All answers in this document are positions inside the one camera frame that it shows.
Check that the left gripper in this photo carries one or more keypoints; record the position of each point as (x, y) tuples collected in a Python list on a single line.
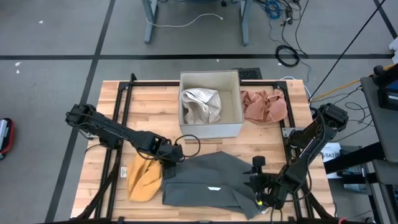
[(171, 154)]

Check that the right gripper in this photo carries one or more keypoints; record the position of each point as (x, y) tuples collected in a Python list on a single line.
[(267, 186)]

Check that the mustard yellow towel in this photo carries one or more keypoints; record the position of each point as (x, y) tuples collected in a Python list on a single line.
[(144, 183)]

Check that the dark grey waffle towel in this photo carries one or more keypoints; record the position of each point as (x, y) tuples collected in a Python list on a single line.
[(211, 174)]

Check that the white plaid towel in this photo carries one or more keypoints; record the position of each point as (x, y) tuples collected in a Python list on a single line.
[(200, 105)]

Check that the beige fabric storage box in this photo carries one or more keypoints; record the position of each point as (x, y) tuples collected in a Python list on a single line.
[(231, 102)]

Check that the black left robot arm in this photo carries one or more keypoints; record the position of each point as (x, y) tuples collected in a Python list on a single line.
[(109, 130)]

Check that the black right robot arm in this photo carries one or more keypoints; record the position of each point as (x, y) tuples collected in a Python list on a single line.
[(311, 140)]

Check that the salmon pink towel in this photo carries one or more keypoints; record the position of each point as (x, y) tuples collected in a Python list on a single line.
[(264, 107)]

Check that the small white table sticker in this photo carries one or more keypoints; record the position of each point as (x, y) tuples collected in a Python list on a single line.
[(123, 172)]

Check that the white printed paper label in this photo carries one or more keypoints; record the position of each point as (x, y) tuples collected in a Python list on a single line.
[(332, 154)]

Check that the red clamp knob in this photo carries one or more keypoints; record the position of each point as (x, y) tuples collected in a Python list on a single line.
[(343, 221)]

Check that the black cart beam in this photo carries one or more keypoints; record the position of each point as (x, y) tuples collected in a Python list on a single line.
[(354, 158)]

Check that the black perforated floor mat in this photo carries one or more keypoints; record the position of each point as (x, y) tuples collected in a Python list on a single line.
[(250, 74)]

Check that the grey metal stand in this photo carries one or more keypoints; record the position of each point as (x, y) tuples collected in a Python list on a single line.
[(385, 169)]

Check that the grey desk leg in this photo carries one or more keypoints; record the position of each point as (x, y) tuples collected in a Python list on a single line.
[(245, 31), (150, 28)]

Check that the grey side cart top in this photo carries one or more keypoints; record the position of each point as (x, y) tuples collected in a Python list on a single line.
[(382, 124)]

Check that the long straight black pole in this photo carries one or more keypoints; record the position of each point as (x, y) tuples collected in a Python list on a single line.
[(342, 57)]

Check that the black device on cart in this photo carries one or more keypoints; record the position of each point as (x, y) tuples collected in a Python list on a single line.
[(388, 93)]

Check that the red and black bag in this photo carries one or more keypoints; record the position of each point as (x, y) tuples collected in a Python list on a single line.
[(4, 133)]

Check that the black power adapter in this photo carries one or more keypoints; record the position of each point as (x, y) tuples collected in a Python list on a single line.
[(289, 14)]

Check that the white object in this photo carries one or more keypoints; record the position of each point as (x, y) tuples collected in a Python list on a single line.
[(395, 46)]

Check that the grey metal base plate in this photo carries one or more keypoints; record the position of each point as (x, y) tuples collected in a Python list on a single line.
[(287, 131)]

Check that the black metal table frame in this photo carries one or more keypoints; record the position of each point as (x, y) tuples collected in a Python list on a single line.
[(149, 83)]

